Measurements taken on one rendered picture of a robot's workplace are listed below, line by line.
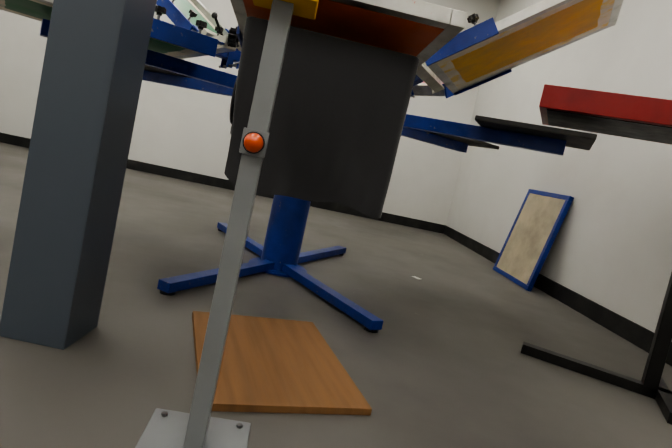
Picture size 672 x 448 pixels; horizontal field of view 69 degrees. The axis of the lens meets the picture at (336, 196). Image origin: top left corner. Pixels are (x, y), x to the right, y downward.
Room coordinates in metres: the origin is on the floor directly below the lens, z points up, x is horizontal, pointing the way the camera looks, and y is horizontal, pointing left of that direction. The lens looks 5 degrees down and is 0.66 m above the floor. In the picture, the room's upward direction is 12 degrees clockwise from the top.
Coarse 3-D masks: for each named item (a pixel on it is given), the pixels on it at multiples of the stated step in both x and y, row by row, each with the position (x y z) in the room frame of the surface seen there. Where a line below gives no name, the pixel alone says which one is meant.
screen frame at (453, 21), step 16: (240, 0) 1.31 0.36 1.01; (336, 0) 1.17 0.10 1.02; (352, 0) 1.15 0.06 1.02; (368, 0) 1.16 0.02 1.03; (384, 0) 1.16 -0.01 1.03; (400, 0) 1.16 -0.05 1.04; (416, 0) 1.17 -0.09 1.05; (240, 16) 1.45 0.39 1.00; (400, 16) 1.19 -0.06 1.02; (416, 16) 1.17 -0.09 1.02; (432, 16) 1.17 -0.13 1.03; (448, 16) 1.18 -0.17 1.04; (464, 16) 1.18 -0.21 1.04; (448, 32) 1.23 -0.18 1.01; (432, 48) 1.37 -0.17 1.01
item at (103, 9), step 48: (96, 0) 1.24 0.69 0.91; (144, 0) 1.35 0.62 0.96; (48, 48) 1.24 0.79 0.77; (96, 48) 1.24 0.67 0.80; (144, 48) 1.40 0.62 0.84; (48, 96) 1.24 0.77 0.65; (96, 96) 1.24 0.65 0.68; (48, 144) 1.24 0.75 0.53; (96, 144) 1.24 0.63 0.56; (48, 192) 1.24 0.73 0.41; (96, 192) 1.27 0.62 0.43; (48, 240) 1.24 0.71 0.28; (96, 240) 1.32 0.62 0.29; (48, 288) 1.24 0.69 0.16; (96, 288) 1.37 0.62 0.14; (48, 336) 1.24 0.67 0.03
